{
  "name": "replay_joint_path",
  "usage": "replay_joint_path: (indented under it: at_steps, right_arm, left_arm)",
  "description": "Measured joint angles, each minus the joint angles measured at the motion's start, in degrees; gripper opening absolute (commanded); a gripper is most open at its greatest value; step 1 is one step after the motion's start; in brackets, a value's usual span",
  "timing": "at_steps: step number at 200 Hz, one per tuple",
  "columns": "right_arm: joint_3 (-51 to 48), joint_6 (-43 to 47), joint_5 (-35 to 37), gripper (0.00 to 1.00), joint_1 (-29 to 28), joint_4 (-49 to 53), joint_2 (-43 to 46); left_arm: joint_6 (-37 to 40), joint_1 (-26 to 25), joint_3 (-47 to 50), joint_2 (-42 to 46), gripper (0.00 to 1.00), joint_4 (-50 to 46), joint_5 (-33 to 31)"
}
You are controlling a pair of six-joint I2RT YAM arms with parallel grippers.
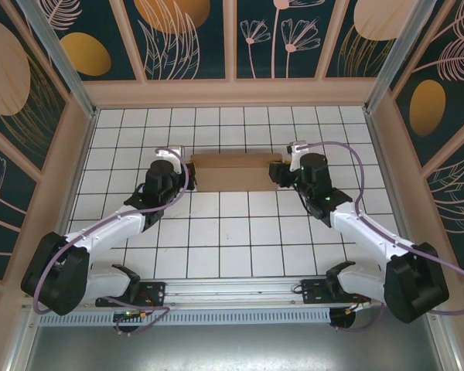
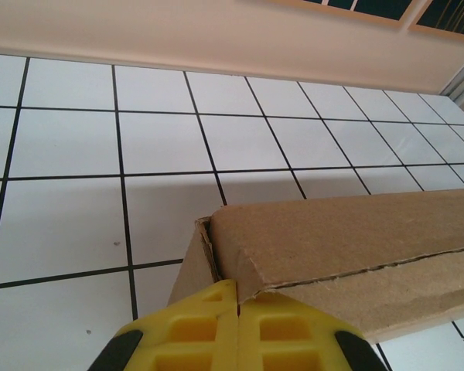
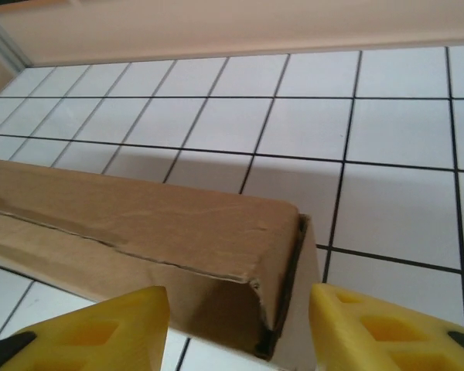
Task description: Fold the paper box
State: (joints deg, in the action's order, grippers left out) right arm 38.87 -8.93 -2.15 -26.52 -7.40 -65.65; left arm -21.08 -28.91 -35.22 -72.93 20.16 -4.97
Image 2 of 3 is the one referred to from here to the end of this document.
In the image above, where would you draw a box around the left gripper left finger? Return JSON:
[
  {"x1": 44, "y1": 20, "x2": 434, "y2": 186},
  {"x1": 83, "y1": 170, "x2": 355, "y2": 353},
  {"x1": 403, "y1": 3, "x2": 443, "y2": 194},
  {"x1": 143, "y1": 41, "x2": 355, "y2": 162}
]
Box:
[{"x1": 87, "y1": 280, "x2": 240, "y2": 371}]

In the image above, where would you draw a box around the brown cardboard box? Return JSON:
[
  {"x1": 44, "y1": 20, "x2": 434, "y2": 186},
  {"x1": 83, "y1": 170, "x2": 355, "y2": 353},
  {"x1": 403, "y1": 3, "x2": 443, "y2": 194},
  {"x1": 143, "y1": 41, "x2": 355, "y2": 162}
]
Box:
[{"x1": 165, "y1": 187, "x2": 464, "y2": 345}]

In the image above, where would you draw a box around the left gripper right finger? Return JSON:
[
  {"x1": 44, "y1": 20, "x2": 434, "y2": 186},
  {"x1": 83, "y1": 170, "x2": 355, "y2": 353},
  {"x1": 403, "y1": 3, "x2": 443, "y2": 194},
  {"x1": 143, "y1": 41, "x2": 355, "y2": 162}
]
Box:
[{"x1": 237, "y1": 289, "x2": 387, "y2": 371}]

